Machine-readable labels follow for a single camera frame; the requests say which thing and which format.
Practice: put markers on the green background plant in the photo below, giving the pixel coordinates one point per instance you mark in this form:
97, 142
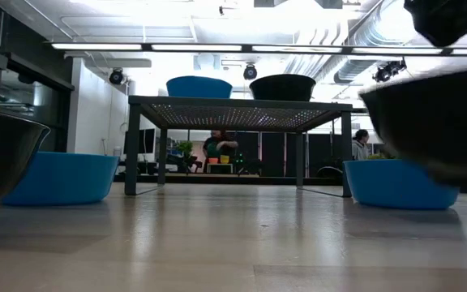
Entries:
185, 148

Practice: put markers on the black ceiling spotlight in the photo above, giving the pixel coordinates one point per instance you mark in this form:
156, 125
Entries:
116, 76
250, 72

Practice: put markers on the blue plastic mini bowl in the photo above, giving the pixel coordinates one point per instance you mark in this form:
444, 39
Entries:
71, 178
395, 184
199, 87

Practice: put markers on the long overhead light bar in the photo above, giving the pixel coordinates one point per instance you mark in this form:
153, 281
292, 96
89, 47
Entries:
197, 48

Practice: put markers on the small orange pot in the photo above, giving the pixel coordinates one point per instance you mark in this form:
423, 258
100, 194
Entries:
213, 160

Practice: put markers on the black aluminium table frame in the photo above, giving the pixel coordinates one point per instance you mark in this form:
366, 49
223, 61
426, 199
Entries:
217, 179

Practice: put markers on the dark machine with green lights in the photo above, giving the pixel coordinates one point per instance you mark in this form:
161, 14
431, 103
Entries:
243, 164

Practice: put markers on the black office chair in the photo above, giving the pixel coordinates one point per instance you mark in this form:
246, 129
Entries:
330, 172

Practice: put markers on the floral patterned mini bowl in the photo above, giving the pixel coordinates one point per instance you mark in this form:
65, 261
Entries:
440, 130
2, 154
282, 88

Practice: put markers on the person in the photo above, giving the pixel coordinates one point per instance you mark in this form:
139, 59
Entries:
359, 148
217, 148

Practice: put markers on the dark computer monitor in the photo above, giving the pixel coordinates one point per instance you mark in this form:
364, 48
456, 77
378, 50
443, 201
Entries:
149, 141

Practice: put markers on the black ceiling camera cluster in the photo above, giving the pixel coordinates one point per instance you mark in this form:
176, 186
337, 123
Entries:
387, 71

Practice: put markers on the small yellow pot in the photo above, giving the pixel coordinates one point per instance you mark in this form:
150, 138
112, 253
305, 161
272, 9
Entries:
224, 159

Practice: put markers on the grey perforated metal shelf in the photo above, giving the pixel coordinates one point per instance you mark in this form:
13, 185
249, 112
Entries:
237, 101

